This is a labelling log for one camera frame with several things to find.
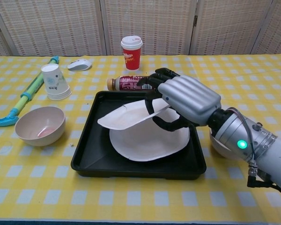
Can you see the red cup with white lid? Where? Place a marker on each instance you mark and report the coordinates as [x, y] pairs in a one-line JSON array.
[[131, 57]]

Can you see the brown drink bottle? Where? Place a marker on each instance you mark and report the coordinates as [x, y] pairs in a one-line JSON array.
[[126, 83]]

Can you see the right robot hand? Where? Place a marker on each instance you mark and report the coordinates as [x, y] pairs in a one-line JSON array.
[[189, 98]]

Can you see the white paper plate with notch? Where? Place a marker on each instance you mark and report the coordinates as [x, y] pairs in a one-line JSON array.
[[124, 117]]

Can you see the beige bowl with pink stain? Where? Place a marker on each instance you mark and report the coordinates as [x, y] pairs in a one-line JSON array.
[[39, 127]]

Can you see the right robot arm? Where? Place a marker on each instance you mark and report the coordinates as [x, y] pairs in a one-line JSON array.
[[267, 154]]

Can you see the white paper cup stack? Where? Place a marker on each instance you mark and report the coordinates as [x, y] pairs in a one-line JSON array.
[[55, 84]]

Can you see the white computer mouse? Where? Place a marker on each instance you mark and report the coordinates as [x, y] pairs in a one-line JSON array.
[[79, 65]]

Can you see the plain beige bowl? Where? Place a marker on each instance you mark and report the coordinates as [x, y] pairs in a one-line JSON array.
[[219, 147]]

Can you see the woven folding screen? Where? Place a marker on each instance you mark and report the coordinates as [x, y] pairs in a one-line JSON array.
[[61, 25]]

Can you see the black square tray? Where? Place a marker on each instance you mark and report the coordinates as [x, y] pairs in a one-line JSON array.
[[96, 152]]

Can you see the green blue toy water pump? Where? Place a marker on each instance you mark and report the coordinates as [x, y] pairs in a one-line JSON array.
[[29, 92]]

